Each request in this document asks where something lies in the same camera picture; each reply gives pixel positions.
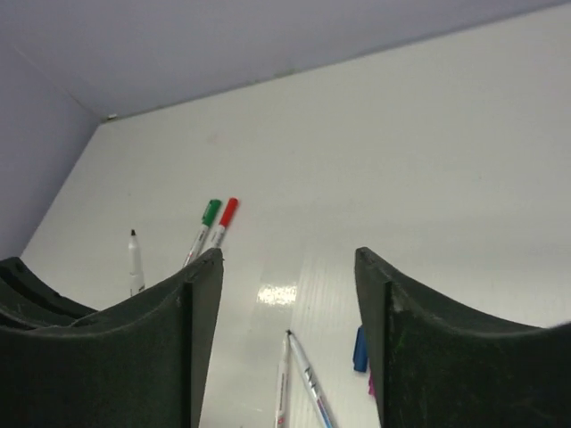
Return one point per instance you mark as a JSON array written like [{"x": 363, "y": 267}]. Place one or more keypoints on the purple pen cap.
[{"x": 371, "y": 388}]

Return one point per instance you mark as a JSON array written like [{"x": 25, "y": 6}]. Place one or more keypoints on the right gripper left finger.
[{"x": 140, "y": 363}]

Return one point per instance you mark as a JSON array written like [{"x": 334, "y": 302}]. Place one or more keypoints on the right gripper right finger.
[{"x": 436, "y": 362}]

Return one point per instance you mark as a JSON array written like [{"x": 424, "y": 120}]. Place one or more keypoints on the blue marker pen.
[{"x": 311, "y": 383}]

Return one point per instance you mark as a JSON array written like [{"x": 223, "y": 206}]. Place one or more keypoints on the blue pen cap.
[{"x": 360, "y": 355}]

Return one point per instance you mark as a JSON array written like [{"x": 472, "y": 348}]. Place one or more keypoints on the green pen cap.
[{"x": 211, "y": 212}]

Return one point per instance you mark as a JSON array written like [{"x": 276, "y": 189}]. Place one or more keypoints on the red pen cap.
[{"x": 228, "y": 212}]

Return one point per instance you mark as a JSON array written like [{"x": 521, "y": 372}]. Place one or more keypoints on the red marker pen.
[{"x": 218, "y": 236}]

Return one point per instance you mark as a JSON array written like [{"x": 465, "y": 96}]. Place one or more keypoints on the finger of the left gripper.
[{"x": 29, "y": 303}]

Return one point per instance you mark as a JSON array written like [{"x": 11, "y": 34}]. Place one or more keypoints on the yellow marker pen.
[{"x": 282, "y": 384}]

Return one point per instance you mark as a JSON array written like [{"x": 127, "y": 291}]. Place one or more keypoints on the purple marker pen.
[{"x": 137, "y": 280}]

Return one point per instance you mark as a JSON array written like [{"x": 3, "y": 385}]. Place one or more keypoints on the green marker pen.
[{"x": 197, "y": 244}]

